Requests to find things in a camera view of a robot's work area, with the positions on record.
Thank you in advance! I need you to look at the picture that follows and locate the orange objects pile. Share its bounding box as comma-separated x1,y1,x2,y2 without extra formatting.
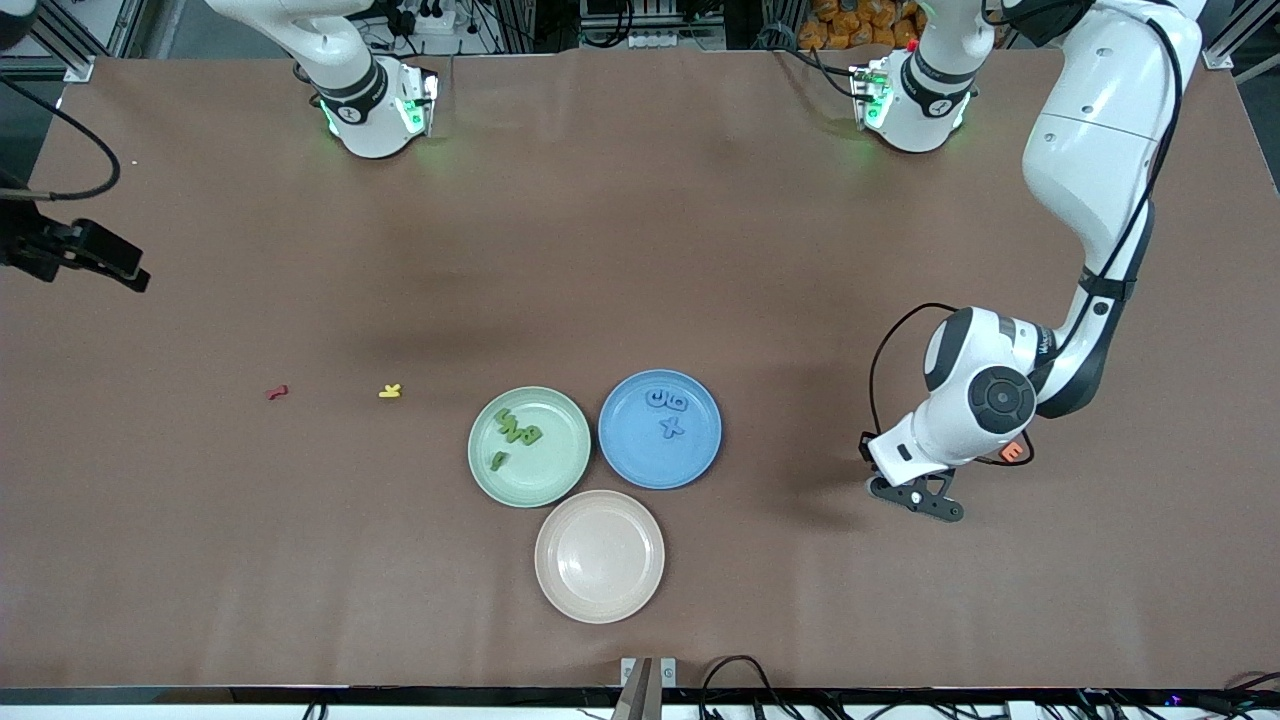
800,0,926,51

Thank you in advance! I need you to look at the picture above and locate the beige plate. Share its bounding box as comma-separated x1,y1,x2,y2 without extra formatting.
534,490,666,625

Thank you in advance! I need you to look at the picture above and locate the blue plate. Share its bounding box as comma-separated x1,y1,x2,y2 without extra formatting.
598,369,723,491

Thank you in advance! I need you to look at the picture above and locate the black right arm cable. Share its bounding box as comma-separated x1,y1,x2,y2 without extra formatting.
0,75,122,201

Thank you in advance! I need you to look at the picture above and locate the black cable bundle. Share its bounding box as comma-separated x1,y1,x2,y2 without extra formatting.
698,655,801,720

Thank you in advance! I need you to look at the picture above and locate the aluminium frame post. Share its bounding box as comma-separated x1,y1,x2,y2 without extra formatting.
1203,0,1280,83
0,0,151,83

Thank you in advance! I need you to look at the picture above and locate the small metal bracket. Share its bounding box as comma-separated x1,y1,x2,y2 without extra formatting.
620,657,678,689

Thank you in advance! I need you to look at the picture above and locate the green plate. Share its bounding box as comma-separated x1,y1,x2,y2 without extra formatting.
468,386,592,509

